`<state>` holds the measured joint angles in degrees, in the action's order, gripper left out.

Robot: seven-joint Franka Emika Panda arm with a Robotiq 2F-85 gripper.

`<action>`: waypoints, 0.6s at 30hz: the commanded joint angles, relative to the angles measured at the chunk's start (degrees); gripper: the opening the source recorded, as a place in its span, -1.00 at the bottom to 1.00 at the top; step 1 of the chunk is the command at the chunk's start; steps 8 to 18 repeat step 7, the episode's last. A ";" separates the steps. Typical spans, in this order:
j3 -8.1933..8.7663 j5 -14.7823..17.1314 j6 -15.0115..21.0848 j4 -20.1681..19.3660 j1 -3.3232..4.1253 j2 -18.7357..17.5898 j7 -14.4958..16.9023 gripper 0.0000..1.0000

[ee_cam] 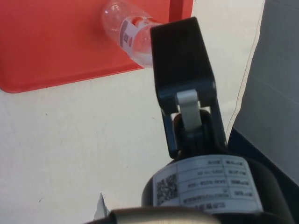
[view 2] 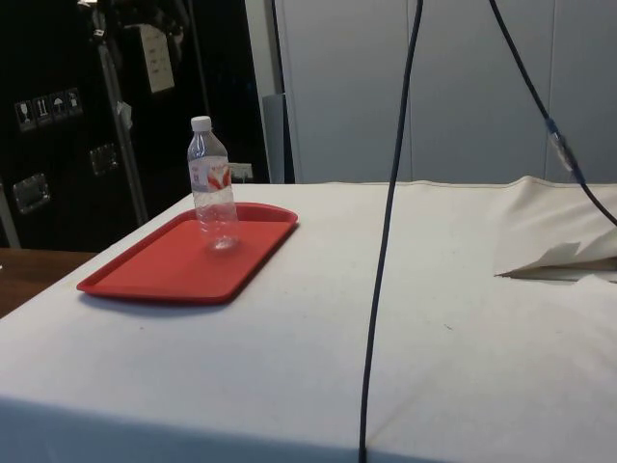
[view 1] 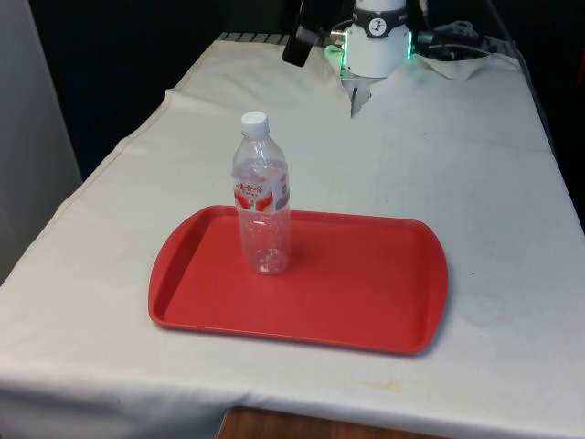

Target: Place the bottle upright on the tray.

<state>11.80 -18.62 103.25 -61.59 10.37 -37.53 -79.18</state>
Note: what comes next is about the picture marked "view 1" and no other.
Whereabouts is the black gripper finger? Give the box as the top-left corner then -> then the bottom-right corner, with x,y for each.
282,0 -> 317,68

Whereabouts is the clear plastic bottle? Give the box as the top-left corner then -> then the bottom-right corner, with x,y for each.
231,111 -> 293,277

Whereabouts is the red plastic tray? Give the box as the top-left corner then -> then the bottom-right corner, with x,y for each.
147,204 -> 450,356

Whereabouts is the pale cabinet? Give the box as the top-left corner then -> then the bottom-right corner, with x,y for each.
0,0 -> 84,285

